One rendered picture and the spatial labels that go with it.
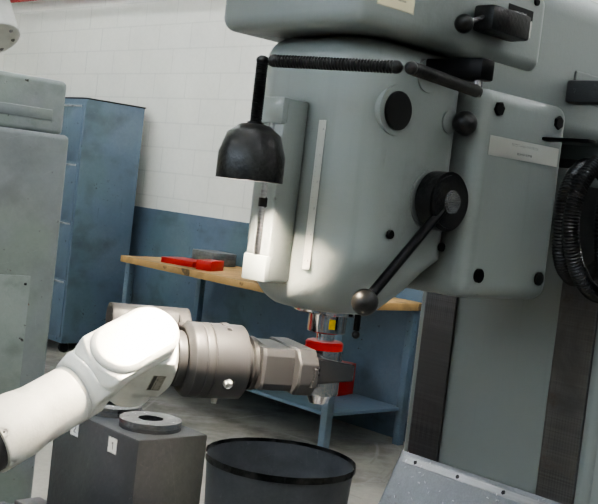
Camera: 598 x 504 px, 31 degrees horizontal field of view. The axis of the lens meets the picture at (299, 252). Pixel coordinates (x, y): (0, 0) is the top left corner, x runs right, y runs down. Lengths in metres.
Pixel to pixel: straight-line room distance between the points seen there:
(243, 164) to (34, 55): 9.60
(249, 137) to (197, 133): 7.30
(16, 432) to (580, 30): 0.88
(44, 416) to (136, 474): 0.38
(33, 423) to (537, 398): 0.75
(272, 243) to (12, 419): 0.34
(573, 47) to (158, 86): 7.55
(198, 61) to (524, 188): 7.22
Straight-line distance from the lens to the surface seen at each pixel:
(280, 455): 3.62
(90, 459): 1.59
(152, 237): 8.75
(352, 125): 1.20
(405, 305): 6.39
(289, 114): 1.21
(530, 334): 1.58
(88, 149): 8.52
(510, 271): 1.38
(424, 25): 1.23
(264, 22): 1.27
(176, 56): 8.77
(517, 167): 1.37
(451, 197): 1.25
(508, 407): 1.60
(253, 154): 1.11
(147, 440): 1.50
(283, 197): 1.21
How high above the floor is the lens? 1.44
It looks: 3 degrees down
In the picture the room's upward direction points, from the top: 7 degrees clockwise
